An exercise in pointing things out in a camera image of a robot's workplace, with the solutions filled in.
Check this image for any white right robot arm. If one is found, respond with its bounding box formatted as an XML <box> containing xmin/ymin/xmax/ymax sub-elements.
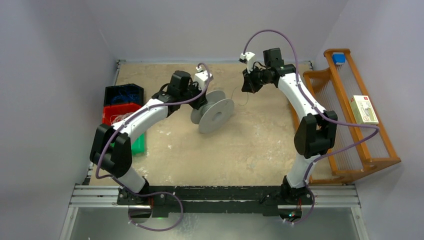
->
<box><xmin>239</xmin><ymin>48</ymin><xmax>338</xmax><ymax>204</ymax></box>

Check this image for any wooden rack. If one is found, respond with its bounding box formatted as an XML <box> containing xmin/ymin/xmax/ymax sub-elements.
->
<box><xmin>303</xmin><ymin>48</ymin><xmax>401</xmax><ymax>185</ymax></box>

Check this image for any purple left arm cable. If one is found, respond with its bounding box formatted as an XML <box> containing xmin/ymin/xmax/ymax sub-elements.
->
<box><xmin>94</xmin><ymin>62</ymin><xmax>213</xmax><ymax>232</ymax></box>

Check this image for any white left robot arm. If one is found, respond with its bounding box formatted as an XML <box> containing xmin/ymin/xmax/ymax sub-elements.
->
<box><xmin>89</xmin><ymin>67</ymin><xmax>214</xmax><ymax>205</ymax></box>

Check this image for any green bin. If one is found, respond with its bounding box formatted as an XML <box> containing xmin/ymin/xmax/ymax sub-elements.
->
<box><xmin>131</xmin><ymin>133</ymin><xmax>146</xmax><ymax>156</ymax></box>

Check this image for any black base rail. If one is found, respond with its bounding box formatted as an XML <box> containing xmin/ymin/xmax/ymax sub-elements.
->
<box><xmin>117</xmin><ymin>185</ymin><xmax>313</xmax><ymax>218</ymax></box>

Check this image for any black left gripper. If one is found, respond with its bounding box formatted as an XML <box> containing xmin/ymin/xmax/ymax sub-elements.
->
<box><xmin>179</xmin><ymin>80</ymin><xmax>207</xmax><ymax>110</ymax></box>

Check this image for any white perforated spool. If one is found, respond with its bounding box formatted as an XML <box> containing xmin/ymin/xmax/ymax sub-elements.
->
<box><xmin>190</xmin><ymin>90</ymin><xmax>235</xmax><ymax>134</ymax></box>

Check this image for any white cardboard box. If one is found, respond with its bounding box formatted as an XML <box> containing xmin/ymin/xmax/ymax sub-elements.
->
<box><xmin>349</xmin><ymin>95</ymin><xmax>379</xmax><ymax>125</ymax></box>

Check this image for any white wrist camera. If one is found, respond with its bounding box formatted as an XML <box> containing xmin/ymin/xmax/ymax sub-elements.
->
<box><xmin>239</xmin><ymin>51</ymin><xmax>256</xmax><ymax>74</ymax></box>
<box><xmin>193</xmin><ymin>65</ymin><xmax>214</xmax><ymax>91</ymax></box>

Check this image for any blue block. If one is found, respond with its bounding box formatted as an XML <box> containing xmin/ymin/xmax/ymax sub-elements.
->
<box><xmin>331</xmin><ymin>52</ymin><xmax>346</xmax><ymax>66</ymax></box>

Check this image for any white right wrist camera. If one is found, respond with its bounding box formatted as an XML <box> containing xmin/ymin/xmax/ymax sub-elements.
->
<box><xmin>239</xmin><ymin>51</ymin><xmax>256</xmax><ymax>74</ymax></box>

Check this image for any red bin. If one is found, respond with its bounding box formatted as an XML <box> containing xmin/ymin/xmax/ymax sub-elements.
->
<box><xmin>101</xmin><ymin>102</ymin><xmax>141</xmax><ymax>125</ymax></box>

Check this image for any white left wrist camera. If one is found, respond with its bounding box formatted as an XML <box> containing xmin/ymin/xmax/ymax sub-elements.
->
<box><xmin>193</xmin><ymin>65</ymin><xmax>214</xmax><ymax>91</ymax></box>

